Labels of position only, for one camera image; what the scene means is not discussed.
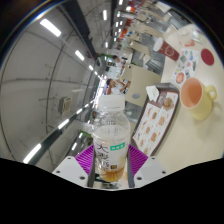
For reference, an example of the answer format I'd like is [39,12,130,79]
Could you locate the beige chair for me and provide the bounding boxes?
[124,64,163,101]

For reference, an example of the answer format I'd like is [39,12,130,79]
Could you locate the flat round red coaster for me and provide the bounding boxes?
[200,48,215,67]

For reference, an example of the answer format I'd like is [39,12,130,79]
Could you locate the printed paper tray liner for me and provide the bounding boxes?
[133,91,179,157]

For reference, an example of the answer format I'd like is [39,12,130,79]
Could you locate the ceiling air conditioner unit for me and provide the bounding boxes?
[58,96,73,115]

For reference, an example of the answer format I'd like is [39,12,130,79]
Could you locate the brown fried food piece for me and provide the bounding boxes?
[162,97,175,110]

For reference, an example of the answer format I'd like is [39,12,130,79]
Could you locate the yellow mug pink inside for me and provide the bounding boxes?
[180,77,218,121]

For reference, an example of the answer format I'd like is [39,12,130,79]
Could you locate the crumpled white napkin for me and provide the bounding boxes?
[145,85,160,102]

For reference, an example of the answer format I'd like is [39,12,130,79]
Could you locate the group of beige chairs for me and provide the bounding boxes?
[118,0,174,64]

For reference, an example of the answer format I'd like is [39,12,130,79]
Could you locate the white picture leaflet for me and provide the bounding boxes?
[170,48,201,88]

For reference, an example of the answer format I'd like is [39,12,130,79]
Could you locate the ceiling lights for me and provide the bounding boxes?
[22,0,134,164]

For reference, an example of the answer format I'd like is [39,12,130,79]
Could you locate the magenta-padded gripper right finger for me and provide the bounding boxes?
[127,143,167,188]

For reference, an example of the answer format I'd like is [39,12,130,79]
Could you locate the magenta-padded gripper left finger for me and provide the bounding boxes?
[52,143,98,188]

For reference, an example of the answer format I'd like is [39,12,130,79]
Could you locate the person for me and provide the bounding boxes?
[111,54,123,69]
[106,78,131,96]

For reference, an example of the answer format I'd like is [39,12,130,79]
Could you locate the small red packet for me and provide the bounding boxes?
[184,39,196,48]

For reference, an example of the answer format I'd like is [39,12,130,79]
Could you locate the dark grey food tray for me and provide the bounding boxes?
[131,82,181,158]

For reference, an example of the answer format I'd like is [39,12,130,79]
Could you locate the clear tea bottle white cap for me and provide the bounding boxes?
[91,94,132,184]

